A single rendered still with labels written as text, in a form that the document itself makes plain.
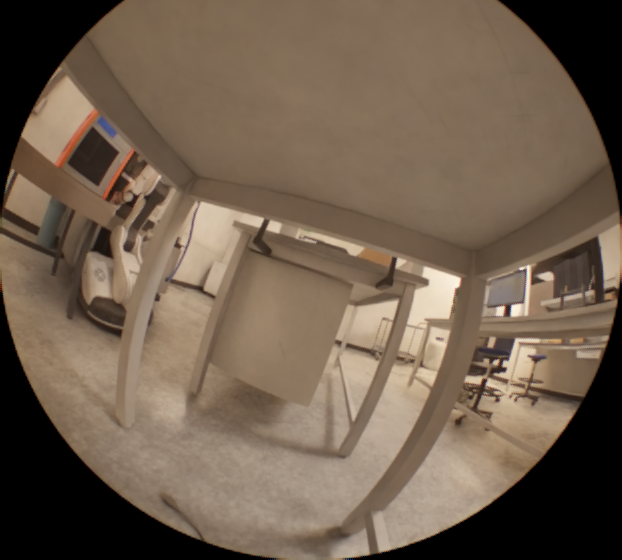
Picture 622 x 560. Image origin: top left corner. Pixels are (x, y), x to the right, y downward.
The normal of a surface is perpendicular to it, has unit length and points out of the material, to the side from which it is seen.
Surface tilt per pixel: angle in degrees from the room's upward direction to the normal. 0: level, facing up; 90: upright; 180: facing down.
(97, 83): 90
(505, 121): 180
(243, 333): 90
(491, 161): 180
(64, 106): 90
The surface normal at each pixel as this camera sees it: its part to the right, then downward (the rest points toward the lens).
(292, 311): -0.09, -0.29
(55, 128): 0.94, 0.29
